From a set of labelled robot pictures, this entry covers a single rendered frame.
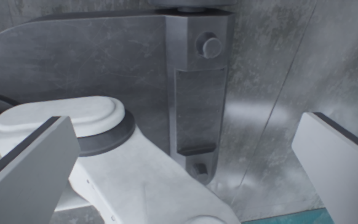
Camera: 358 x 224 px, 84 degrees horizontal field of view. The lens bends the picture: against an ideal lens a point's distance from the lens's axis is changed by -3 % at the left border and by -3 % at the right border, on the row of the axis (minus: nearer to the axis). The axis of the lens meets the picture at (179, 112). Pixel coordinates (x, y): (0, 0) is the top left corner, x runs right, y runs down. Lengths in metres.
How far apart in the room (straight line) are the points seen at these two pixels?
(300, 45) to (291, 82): 0.14
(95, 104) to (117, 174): 0.13
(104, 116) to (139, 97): 0.16
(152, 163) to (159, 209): 0.10
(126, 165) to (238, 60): 0.53
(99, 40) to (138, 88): 0.13
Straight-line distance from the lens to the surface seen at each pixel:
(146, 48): 0.46
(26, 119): 0.40
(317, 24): 0.87
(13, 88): 0.54
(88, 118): 0.35
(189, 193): 0.25
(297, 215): 1.75
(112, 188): 0.30
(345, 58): 1.03
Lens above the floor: 0.61
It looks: 56 degrees down
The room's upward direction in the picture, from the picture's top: 157 degrees clockwise
